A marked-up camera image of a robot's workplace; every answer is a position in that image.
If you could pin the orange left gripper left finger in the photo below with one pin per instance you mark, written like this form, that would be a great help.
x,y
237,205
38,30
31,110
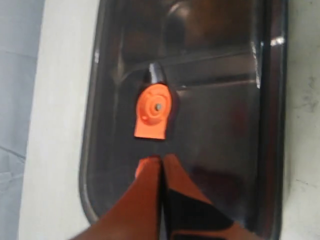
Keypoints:
x,y
136,216

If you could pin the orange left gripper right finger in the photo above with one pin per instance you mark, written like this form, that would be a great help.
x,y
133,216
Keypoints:
x,y
189,214

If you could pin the white backdrop cloth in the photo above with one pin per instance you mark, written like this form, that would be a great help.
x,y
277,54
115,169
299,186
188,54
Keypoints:
x,y
20,27

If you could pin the dark lid with orange seal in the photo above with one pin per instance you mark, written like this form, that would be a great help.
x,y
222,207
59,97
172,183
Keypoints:
x,y
225,63

